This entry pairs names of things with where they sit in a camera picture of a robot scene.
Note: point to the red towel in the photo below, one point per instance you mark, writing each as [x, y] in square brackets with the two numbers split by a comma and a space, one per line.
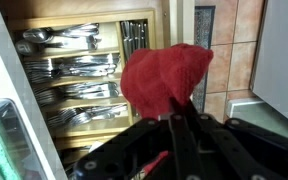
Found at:
[164, 78]

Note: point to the wooden cutlery tray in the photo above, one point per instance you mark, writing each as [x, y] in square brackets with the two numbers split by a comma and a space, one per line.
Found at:
[110, 33]

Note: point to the light wooden drawer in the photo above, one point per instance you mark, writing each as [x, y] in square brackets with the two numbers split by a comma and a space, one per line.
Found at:
[84, 6]

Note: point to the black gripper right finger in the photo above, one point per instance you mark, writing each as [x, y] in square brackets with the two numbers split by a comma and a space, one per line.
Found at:
[244, 146]

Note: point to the white refrigerator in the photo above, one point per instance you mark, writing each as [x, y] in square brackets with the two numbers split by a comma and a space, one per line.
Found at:
[280, 60]

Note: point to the clear sponge holder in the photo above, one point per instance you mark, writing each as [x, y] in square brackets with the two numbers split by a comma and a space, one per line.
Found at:
[20, 133]

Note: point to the large steel serving spoon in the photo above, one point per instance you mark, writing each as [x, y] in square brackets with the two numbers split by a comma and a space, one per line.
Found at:
[39, 34]

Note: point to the dark patterned rug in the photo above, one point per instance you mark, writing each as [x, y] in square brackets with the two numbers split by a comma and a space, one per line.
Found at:
[204, 30]

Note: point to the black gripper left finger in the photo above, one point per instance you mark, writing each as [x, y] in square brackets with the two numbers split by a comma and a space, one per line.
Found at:
[124, 153]

